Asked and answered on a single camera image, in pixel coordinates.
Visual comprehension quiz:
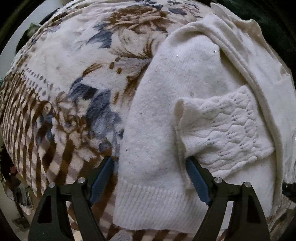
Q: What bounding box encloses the white knit sweater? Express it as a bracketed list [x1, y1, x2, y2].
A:
[113, 3, 295, 233]

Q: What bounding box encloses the floral fleece blanket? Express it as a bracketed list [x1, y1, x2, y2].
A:
[0, 0, 209, 241]

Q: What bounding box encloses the dark teal garment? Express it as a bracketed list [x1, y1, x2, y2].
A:
[216, 1, 295, 73]

